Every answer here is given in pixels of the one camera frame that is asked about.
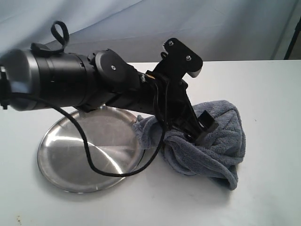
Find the round stainless steel plate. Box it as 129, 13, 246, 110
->
37, 105, 146, 194

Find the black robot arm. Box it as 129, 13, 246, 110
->
0, 21, 218, 143

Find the black backdrop stand pole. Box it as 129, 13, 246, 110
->
284, 13, 301, 60

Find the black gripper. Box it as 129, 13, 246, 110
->
141, 69, 216, 144

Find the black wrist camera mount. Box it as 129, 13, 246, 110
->
153, 38, 203, 81

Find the black camera cable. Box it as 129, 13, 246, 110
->
9, 77, 170, 177

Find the grey backdrop cloth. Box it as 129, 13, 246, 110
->
0, 0, 301, 62

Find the grey-blue fleece towel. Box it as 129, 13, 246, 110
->
132, 100, 246, 191

